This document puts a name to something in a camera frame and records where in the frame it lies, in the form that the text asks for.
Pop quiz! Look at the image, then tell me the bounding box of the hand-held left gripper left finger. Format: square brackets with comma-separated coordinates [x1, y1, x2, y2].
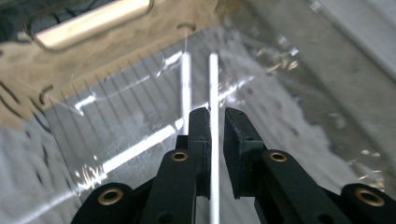
[187, 106, 213, 200]

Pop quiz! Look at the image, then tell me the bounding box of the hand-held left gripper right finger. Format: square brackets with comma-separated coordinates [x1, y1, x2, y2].
[223, 106, 267, 200]

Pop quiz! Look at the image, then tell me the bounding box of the white chopstick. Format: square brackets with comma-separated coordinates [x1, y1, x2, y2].
[208, 52, 220, 224]

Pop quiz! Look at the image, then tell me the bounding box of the dark transparent plastic bin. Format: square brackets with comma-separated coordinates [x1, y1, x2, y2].
[0, 0, 396, 224]

